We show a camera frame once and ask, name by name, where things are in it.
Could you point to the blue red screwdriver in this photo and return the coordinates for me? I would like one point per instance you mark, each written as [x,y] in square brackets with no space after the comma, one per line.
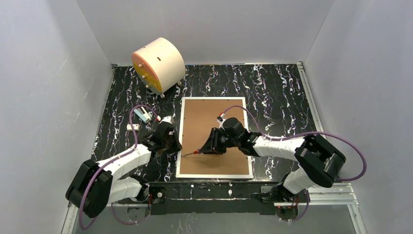
[188,154]

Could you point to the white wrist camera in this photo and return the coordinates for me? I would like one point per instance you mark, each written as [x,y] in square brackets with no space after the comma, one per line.
[166,122]
[221,119]

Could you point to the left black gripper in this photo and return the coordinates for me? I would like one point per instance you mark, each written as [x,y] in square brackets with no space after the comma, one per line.
[171,142]

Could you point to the light blue stapler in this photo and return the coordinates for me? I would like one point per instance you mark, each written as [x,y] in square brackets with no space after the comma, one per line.
[143,114]

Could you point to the white picture frame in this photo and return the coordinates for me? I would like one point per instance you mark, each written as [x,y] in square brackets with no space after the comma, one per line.
[198,117]

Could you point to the white staple box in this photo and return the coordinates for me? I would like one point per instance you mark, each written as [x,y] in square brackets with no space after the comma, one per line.
[131,127]

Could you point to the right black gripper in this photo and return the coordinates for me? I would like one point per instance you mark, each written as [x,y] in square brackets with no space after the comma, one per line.
[215,142]

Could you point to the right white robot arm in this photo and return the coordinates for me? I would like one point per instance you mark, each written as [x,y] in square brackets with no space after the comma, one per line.
[320,162]

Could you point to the cylindrical beige drawer cabinet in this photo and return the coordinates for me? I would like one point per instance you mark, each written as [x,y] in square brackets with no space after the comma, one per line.
[159,65]

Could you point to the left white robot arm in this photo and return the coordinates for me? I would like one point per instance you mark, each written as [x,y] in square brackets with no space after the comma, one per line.
[97,184]

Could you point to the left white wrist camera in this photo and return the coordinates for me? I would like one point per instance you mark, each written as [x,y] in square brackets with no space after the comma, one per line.
[166,122]

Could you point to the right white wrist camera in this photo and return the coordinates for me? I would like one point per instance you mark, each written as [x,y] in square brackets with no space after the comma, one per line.
[221,119]

